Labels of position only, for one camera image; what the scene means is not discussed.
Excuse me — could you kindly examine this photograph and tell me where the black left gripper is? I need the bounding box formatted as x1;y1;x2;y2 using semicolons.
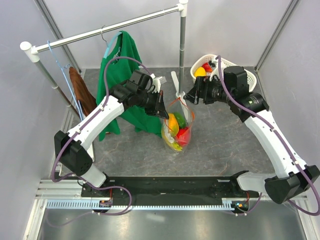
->
136;90;169;120

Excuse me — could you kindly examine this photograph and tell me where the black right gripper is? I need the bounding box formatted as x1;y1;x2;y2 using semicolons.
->
183;75;234;105

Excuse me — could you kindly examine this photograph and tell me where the yellow green mango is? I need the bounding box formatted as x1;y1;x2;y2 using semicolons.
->
167;113;180;137

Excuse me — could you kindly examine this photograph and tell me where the green bell pepper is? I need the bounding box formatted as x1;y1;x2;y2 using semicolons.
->
173;112;187;129

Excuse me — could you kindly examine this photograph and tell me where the clear zip top bag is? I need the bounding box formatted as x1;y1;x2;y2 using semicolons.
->
161;97;195;153

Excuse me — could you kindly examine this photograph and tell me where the red apple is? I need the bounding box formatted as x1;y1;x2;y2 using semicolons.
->
175;127;191;147

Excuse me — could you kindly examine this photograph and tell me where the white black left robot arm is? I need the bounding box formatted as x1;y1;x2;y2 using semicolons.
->
54;70;169;197

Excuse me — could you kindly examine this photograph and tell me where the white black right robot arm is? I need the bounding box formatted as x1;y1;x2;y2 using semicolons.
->
186;66;320;204

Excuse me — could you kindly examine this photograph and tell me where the yellow lemon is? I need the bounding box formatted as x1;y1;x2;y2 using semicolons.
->
194;67;207;78

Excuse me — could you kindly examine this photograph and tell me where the green shirt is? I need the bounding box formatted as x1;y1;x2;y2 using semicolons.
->
96;30;162;137

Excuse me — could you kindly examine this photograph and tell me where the white plastic basket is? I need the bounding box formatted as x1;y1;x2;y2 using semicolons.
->
190;54;257;92

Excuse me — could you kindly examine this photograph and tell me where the brown towel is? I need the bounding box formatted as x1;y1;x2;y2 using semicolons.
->
69;66;97;117

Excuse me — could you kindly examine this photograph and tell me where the blue shirt hanger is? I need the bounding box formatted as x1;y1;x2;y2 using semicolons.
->
100;25;122;59

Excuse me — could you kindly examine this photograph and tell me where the light blue hanger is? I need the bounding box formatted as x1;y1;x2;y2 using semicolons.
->
47;40;84;120

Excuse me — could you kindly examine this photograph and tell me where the white clothes rack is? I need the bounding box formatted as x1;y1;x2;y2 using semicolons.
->
20;0;188;119

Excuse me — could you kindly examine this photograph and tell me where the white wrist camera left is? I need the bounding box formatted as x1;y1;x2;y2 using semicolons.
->
150;73;167;93

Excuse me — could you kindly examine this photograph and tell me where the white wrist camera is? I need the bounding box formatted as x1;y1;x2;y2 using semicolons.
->
150;73;167;93
208;57;220;81

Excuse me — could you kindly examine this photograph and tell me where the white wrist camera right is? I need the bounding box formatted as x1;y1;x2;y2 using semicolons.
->
208;57;220;81

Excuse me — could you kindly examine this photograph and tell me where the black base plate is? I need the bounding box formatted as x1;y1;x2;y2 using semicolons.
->
81;176;259;207

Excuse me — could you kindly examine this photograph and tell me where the slotted cable duct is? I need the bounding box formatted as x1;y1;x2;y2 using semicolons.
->
46;199;239;211

